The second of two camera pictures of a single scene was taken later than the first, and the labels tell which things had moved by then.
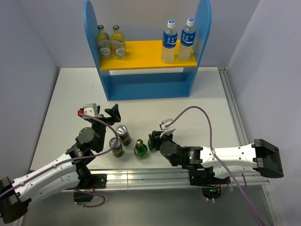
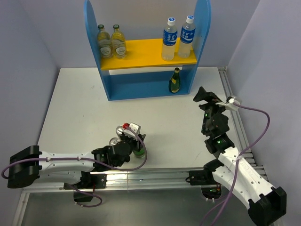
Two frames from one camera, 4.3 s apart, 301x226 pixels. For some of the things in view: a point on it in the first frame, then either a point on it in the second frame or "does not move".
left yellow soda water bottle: x=103 y=43 does not move
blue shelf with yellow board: x=142 y=75 does not move
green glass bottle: x=149 y=146 to x=174 y=84
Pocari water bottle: x=187 y=41 does not move
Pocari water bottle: x=170 y=41 does not move
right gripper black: x=152 y=137 to x=202 y=94
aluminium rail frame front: x=173 y=179 does not move
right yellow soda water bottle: x=118 y=44 does not move
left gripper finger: x=114 y=113 to x=142 y=136
